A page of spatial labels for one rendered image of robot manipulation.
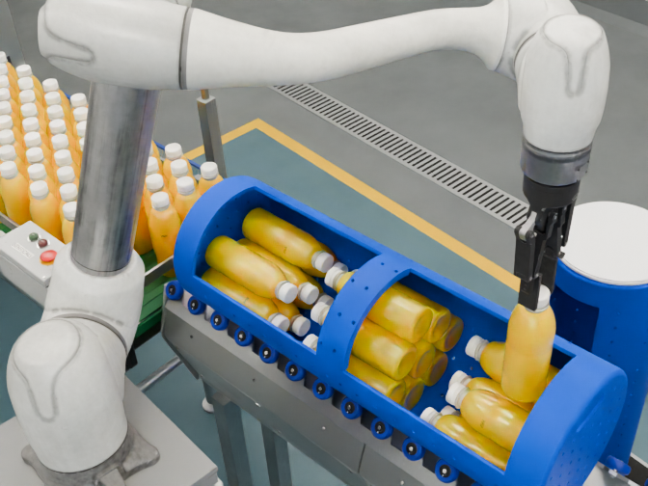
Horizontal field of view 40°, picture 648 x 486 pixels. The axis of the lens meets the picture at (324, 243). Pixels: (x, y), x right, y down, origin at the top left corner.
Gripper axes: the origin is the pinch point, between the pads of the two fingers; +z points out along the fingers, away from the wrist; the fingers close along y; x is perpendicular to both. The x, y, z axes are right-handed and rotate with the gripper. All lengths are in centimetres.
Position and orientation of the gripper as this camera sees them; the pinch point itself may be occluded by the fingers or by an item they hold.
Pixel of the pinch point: (537, 281)
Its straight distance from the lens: 137.8
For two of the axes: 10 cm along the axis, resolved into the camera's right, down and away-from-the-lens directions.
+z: 0.5, 7.6, 6.4
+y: 6.7, -5.0, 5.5
